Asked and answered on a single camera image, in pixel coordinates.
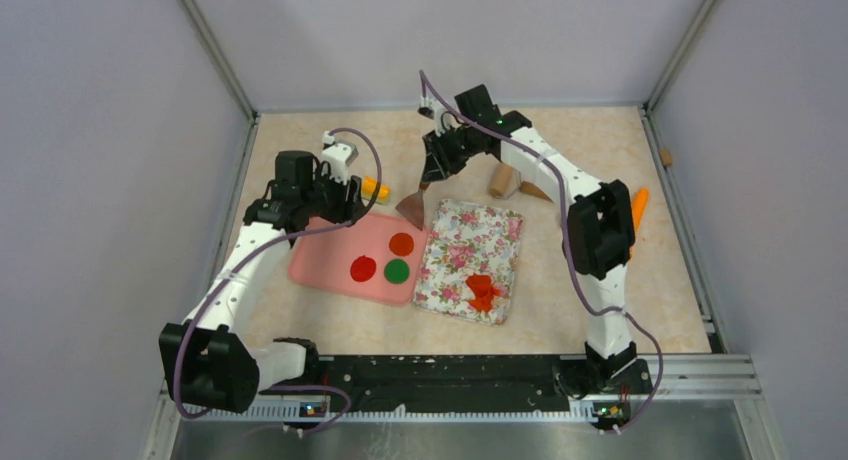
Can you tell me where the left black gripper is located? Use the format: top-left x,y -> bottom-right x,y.
301,162 -> 365,226

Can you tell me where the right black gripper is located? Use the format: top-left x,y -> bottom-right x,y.
423,124 -> 479,184

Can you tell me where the wooden rolling pin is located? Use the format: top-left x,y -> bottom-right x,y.
487,163 -> 550,201

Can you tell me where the metal scraper wooden handle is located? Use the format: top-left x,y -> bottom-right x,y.
395,182 -> 430,230

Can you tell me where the floral patterned tray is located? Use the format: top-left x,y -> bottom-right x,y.
412,199 -> 524,326

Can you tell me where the orange-red dough piece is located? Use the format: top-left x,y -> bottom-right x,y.
388,232 -> 415,257

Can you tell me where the pink plastic tray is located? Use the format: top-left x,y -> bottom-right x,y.
288,213 -> 429,307

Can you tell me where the orange dough scrap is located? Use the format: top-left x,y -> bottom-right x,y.
465,274 -> 502,313

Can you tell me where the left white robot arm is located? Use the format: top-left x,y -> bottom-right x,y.
158,143 -> 366,417

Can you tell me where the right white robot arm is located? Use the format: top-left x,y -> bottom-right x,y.
397,79 -> 637,392

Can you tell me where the red dough disc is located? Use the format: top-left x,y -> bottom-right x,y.
349,255 -> 377,283

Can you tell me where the green dough disc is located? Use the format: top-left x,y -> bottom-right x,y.
383,258 -> 410,285

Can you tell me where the orange yellow green block stack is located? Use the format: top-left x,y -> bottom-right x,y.
360,176 -> 391,205

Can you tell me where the orange toy carrot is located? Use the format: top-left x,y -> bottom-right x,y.
631,188 -> 650,233

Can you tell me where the small wooden cork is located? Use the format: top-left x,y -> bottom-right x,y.
658,148 -> 673,168

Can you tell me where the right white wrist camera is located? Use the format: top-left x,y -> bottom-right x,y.
417,94 -> 448,123

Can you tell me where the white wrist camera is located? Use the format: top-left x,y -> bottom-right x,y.
320,131 -> 359,186
417,94 -> 448,123

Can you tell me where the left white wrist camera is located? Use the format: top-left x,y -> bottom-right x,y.
320,131 -> 359,186

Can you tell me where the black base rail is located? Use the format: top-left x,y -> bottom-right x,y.
290,355 -> 653,414

